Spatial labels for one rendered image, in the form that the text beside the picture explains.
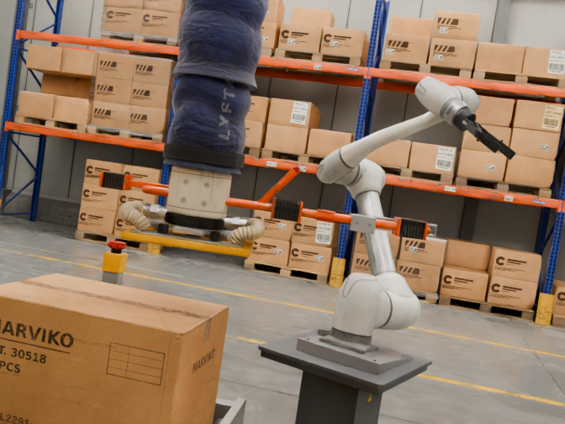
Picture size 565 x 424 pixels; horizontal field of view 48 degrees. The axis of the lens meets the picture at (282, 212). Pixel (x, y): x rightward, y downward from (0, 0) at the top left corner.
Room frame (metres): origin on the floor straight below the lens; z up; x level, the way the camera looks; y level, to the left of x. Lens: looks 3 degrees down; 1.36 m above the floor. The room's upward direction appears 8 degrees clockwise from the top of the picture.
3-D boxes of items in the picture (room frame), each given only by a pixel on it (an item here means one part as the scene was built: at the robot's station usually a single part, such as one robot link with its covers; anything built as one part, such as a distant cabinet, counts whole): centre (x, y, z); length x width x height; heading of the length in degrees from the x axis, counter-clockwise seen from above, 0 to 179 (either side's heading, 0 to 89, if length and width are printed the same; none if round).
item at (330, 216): (1.92, 0.04, 1.28); 0.93 x 0.30 x 0.04; 91
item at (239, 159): (1.80, 0.24, 1.39); 0.23 x 0.23 x 0.04
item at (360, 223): (1.80, -0.23, 1.27); 0.07 x 0.07 x 0.04; 1
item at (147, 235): (1.70, 0.24, 1.17); 0.34 x 0.10 x 0.05; 91
